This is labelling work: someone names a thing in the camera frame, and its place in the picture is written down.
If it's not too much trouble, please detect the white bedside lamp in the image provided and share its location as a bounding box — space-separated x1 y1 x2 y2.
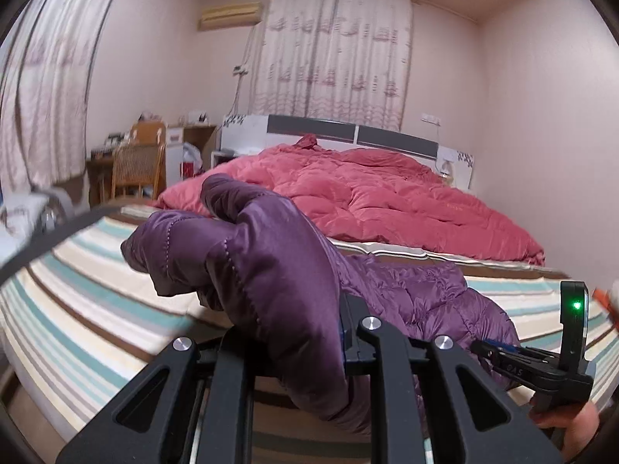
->
438 159 454 186

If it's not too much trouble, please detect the patterned side curtain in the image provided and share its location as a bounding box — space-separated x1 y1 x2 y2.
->
1 0 112 194

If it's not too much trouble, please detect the wicker wooden chair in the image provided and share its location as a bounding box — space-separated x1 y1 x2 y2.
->
111 143 165 199

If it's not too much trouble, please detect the striped bed sheet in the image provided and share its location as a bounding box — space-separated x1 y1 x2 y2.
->
1 205 618 463

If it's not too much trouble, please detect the wooden desk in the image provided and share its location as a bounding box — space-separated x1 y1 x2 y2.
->
86 147 166 206

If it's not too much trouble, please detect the red quilted duvet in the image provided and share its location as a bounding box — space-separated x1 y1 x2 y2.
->
155 133 547 267

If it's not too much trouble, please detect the purple down jacket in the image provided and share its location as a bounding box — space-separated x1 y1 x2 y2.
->
122 174 518 435

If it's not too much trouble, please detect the wall air conditioner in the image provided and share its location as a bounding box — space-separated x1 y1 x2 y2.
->
198 2 263 31

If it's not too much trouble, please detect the person's right hand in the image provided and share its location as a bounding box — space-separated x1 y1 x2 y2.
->
529 396 600 463

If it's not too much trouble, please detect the white grey bed headboard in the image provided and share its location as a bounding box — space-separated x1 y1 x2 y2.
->
219 114 474 192

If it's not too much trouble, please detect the patterned window curtain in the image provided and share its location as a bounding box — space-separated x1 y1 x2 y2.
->
250 0 413 131

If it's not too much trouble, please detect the white wall socket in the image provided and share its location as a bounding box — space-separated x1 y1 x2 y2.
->
421 113 441 126

